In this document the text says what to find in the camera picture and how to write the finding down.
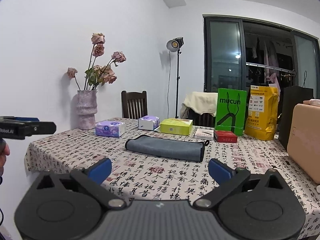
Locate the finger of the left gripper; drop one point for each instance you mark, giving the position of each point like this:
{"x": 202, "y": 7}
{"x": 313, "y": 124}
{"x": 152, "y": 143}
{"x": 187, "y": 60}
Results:
{"x": 39, "y": 128}
{"x": 18, "y": 119}

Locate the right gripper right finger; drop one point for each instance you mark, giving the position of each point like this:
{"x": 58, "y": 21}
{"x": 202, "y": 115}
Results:
{"x": 252, "y": 206}

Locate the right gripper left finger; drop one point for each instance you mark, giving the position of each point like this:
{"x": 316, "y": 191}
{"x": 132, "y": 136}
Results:
{"x": 69, "y": 205}

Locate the purple and grey towel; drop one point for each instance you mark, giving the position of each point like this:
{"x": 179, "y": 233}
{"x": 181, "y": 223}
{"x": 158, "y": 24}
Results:
{"x": 167, "y": 148}

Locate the person's left hand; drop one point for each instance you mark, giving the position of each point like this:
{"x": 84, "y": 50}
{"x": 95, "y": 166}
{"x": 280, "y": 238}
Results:
{"x": 4, "y": 152}

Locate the pink speckled ceramic vase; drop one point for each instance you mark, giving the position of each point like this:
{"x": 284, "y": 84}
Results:
{"x": 86, "y": 108}

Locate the red flat box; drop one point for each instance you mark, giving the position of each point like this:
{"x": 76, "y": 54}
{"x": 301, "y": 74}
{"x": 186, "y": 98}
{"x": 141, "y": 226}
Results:
{"x": 225, "y": 137}

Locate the yellow printed bag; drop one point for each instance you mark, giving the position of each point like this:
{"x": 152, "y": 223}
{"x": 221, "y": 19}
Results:
{"x": 262, "y": 112}

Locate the white flat box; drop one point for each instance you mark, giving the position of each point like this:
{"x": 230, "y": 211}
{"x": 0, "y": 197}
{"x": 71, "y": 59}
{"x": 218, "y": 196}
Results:
{"x": 204, "y": 134}

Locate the beige pink case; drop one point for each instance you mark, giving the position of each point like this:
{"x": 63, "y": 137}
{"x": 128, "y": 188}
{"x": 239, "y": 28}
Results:
{"x": 303, "y": 147}

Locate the green mucun paper bag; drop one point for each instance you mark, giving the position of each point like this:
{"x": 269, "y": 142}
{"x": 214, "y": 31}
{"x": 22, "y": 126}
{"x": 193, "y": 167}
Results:
{"x": 230, "y": 112}

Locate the chair under cream cloth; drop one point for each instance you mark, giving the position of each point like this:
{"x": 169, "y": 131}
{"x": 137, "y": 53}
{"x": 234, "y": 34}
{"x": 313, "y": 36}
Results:
{"x": 205, "y": 119}

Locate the dark wooden chair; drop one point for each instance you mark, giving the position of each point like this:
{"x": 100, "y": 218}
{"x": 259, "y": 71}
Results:
{"x": 134, "y": 104}

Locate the lime green cardboard box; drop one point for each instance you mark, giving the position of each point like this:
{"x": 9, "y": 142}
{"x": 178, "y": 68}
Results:
{"x": 175, "y": 126}

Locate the white purple tissue pack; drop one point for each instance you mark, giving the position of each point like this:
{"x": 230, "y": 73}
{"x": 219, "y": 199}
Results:
{"x": 148, "y": 122}

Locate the black paper bag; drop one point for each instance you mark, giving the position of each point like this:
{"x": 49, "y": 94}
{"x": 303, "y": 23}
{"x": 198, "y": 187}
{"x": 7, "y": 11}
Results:
{"x": 292, "y": 97}

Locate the cream cloth on chair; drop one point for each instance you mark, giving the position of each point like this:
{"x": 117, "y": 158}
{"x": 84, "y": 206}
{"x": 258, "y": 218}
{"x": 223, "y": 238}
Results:
{"x": 200, "y": 103}

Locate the dark framed sliding window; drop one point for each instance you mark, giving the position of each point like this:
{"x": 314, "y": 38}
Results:
{"x": 240, "y": 52}

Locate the studio light on stand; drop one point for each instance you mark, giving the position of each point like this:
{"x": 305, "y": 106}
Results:
{"x": 174, "y": 46}

